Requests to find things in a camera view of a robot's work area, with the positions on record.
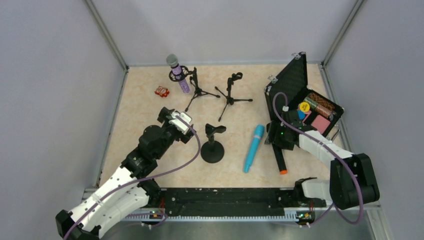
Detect teal microphone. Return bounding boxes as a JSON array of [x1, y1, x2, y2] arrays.
[[243, 124, 265, 174]]

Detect black microphone orange end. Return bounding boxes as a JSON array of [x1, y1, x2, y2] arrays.
[[272, 144, 288, 175]]

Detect round base microphone stand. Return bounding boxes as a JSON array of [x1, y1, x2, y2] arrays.
[[200, 123, 227, 164]]

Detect shock mount tripod stand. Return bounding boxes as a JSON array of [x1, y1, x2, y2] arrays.
[[168, 65, 220, 112]]

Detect purple glitter microphone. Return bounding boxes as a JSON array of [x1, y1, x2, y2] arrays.
[[166, 53, 190, 94]]

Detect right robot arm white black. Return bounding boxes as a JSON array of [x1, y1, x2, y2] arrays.
[[265, 110, 381, 210]]

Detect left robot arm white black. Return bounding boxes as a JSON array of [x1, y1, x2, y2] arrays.
[[55, 107, 195, 240]]

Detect small black tripod stand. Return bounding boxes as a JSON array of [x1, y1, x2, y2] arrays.
[[214, 72, 253, 122]]

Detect red owl toy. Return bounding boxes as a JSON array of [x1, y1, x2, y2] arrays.
[[154, 86, 170, 98]]

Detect blue round chip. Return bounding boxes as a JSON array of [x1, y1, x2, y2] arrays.
[[297, 110, 306, 120]]

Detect yellow round chip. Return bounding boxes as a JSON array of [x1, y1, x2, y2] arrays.
[[298, 101, 311, 113]]

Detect pink card box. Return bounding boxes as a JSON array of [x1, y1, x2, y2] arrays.
[[310, 115, 331, 134]]

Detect black foam lined case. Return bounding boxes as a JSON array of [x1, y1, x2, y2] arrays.
[[264, 51, 344, 137]]

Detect poker chip rolls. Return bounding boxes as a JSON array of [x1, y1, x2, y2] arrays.
[[304, 92, 335, 120]]

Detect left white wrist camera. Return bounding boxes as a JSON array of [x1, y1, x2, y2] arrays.
[[168, 110, 193, 135]]

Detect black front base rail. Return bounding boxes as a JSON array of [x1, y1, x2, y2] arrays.
[[155, 187, 299, 218]]

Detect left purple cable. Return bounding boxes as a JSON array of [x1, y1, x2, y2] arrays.
[[62, 114, 202, 240]]

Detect purple cable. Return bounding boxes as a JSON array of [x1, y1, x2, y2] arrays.
[[272, 92, 365, 228], [62, 114, 202, 240]]

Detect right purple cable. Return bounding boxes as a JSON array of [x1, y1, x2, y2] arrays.
[[272, 92, 365, 228]]

